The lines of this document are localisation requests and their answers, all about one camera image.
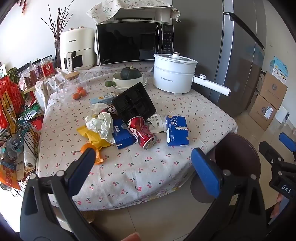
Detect red cartoon face can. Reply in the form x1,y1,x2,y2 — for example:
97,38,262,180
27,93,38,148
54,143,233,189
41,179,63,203
100,104,119,121

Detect white paper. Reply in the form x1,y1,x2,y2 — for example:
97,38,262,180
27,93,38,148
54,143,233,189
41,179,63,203
85,112,116,144

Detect black wire rack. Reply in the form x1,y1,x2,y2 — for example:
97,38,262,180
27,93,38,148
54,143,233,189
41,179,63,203
0,67,47,197

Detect brown round stool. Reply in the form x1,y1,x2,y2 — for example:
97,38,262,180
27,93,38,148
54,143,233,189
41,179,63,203
191,133,267,204

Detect floral cover cloth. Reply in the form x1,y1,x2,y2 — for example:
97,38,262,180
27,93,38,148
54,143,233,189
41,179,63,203
87,0,181,25

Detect white kitchen appliance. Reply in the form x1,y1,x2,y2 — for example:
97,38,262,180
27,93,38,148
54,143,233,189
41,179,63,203
114,8,173,24

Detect cream air fryer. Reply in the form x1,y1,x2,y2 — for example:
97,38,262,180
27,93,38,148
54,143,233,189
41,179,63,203
60,27,96,71

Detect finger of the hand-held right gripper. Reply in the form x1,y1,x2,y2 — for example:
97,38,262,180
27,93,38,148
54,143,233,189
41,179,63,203
258,141,296,186
279,132,296,163

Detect orange snack packet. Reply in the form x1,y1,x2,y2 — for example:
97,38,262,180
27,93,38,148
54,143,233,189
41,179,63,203
0,162,21,189

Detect white string roll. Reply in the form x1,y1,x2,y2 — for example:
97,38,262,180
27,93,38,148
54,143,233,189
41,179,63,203
23,151,37,168

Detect white plastic bag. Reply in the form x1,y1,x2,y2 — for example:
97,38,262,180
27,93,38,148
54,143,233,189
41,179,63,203
146,113,167,133

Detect black plastic food tray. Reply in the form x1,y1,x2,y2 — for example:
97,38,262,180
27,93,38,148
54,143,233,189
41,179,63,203
112,82,156,124

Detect crushed red cola can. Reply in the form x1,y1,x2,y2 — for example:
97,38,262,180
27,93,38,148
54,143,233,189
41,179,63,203
127,116,158,150

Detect glass teapot wooden lid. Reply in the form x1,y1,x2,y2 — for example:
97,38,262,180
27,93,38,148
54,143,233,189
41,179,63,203
55,71,89,99

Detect red label glass jar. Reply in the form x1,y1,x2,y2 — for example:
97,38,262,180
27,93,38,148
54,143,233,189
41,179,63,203
40,58,56,78

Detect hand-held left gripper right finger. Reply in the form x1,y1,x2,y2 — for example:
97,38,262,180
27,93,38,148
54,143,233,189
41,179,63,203
185,148,266,241

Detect white electric cooking pot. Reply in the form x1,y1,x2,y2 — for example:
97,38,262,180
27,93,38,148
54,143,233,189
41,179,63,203
153,52,232,96

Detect person's right hand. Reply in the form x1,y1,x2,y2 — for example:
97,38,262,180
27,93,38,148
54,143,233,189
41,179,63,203
270,193,284,219

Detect dark green squash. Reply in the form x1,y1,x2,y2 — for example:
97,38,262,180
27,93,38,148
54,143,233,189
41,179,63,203
120,66,142,80

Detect person's left hand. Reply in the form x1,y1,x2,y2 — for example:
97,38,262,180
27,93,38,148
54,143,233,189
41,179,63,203
119,232,141,241

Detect white plate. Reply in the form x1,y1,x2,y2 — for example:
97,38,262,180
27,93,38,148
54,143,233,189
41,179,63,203
112,79,148,92
114,81,148,94

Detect red packets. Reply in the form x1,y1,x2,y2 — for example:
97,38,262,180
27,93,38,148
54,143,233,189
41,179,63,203
0,74,25,135

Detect blue cardboard snack box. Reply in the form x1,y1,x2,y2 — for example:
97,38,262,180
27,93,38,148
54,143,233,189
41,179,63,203
112,118,139,150
165,115,190,147

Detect white bowl green handle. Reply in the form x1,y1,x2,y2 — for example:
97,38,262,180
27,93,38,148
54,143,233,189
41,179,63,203
105,72,147,88

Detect dried branches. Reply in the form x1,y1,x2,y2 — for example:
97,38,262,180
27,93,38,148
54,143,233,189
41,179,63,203
40,5,70,42

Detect black microwave oven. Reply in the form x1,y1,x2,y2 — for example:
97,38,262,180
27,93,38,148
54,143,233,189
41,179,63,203
94,20,174,66

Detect green plant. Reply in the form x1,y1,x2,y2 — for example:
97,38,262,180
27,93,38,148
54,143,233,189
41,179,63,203
5,67,19,81

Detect yellow wrapper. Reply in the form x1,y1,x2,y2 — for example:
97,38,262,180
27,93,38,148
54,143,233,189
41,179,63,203
76,125,112,150

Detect glass vase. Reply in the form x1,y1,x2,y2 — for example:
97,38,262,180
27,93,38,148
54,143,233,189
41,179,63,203
54,40,62,67

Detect grey refrigerator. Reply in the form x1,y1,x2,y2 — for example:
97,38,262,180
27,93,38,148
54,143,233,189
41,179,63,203
172,0,265,117

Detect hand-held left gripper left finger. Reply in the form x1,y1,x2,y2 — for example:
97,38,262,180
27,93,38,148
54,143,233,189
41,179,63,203
20,147,104,241

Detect blue and white carton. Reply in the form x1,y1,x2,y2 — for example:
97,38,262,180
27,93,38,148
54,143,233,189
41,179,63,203
269,56,289,84

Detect orange peel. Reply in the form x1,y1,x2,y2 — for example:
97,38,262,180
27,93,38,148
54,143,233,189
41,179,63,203
80,142,104,165

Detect light blue milk carton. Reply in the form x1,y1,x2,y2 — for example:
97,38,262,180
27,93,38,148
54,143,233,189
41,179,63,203
90,93,117,105

